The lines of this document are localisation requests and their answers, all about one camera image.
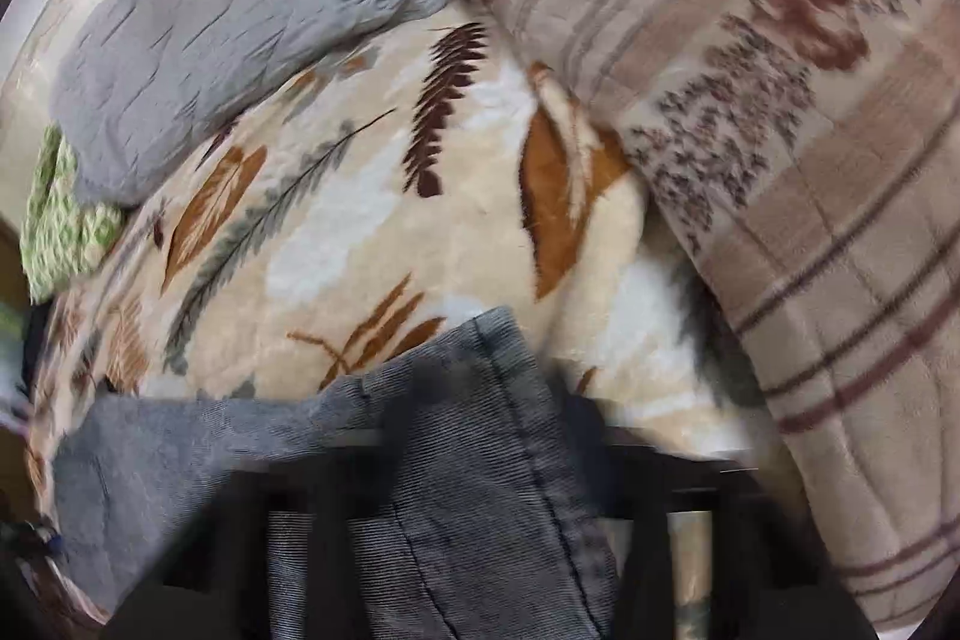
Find leaf print beige blanket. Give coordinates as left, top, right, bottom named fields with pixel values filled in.
left=15, top=0, right=773, bottom=618

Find green patterned cloth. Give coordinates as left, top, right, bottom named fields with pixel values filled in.
left=19, top=122, right=125, bottom=305

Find striped beige plush blanket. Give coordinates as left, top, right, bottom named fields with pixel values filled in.
left=442, top=0, right=960, bottom=633

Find grey denim pants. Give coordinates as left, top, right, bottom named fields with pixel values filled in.
left=52, top=306, right=625, bottom=640

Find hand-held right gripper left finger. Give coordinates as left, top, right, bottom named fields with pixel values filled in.
left=161, top=366, right=455, bottom=640

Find grey pillow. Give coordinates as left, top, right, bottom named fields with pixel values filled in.
left=49, top=0, right=451, bottom=210

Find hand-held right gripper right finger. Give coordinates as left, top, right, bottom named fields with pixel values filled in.
left=553, top=374, right=830, bottom=640

